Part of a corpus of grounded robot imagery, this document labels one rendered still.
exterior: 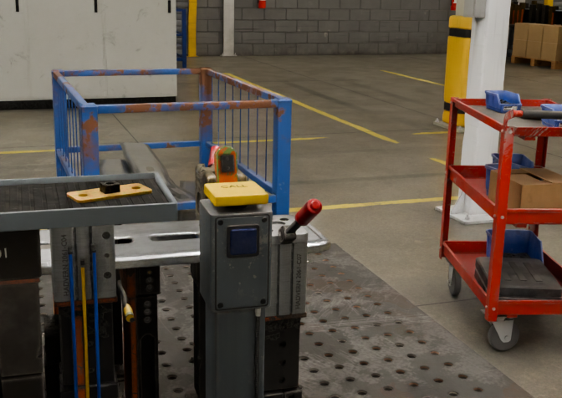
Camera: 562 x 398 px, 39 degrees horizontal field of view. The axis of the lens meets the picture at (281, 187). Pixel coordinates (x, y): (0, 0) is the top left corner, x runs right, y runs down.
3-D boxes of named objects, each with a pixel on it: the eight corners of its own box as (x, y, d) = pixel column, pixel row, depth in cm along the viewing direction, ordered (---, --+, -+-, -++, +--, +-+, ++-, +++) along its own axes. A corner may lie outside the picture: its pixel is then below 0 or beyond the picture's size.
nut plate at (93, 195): (138, 185, 89) (138, 175, 89) (154, 192, 86) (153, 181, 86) (65, 195, 84) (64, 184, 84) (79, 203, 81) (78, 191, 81)
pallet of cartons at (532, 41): (589, 68, 1446) (594, 26, 1428) (554, 68, 1416) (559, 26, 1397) (544, 62, 1553) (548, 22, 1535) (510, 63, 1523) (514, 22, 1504)
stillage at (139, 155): (59, 253, 414) (50, 68, 390) (209, 240, 441) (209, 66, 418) (90, 353, 305) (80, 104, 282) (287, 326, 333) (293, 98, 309)
